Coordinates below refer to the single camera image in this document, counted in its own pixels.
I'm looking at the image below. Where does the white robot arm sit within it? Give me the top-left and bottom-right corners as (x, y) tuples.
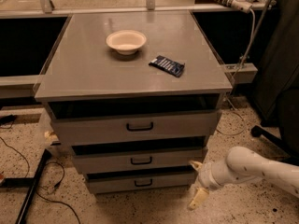
(188, 147), (299, 210)

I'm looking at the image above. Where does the grey drawer cabinet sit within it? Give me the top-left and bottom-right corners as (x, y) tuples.
(36, 11), (232, 182)

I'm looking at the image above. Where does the grey middle drawer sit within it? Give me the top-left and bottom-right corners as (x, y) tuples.
(73, 147), (207, 174)

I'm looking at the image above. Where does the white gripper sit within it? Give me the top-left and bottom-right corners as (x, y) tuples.
(188, 161), (223, 210)

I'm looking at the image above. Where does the black floor cable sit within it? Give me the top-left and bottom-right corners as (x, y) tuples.
(0, 136), (82, 224)

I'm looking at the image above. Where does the grey top drawer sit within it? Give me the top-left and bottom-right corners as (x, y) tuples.
(50, 110), (221, 146)

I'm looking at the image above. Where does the grey drawer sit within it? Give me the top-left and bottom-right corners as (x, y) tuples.
(50, 110), (221, 146)
(86, 169), (196, 194)
(73, 147), (207, 174)

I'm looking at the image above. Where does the black floor stand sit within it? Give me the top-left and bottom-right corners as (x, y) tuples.
(0, 149), (51, 224)

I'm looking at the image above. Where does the dark blue snack packet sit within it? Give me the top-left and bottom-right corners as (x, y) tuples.
(149, 55), (185, 77)

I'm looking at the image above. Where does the black office chair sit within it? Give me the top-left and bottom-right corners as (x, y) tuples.
(251, 0), (299, 165)

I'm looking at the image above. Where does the white bowl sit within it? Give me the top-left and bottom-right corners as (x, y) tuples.
(106, 30), (147, 55)

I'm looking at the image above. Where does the grey bottom drawer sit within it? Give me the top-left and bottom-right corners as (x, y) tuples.
(86, 169), (196, 194)

